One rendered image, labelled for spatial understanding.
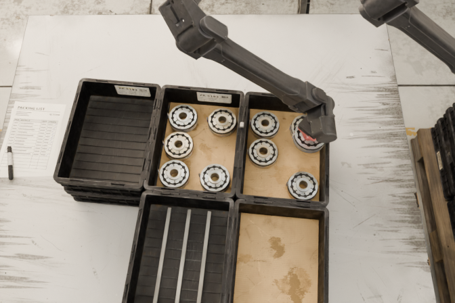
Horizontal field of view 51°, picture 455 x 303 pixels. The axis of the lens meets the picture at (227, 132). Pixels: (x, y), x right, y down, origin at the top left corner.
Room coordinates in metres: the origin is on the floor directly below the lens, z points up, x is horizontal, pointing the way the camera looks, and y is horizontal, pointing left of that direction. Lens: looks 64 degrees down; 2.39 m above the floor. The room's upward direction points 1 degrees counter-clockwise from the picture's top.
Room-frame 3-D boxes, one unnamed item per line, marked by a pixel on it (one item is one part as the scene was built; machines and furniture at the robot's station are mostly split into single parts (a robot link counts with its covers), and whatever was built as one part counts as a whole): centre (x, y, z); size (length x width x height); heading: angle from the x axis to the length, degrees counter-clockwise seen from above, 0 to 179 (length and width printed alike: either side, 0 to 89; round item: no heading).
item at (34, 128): (0.80, 0.77, 0.70); 0.33 x 0.23 x 0.01; 179
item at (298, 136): (0.65, -0.26, 1.02); 0.10 x 0.10 x 0.01
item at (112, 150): (0.72, 0.40, 0.87); 0.40 x 0.30 x 0.11; 174
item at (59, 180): (0.72, 0.40, 0.92); 0.40 x 0.30 x 0.02; 174
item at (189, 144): (0.69, 0.17, 0.86); 0.10 x 0.10 x 0.01
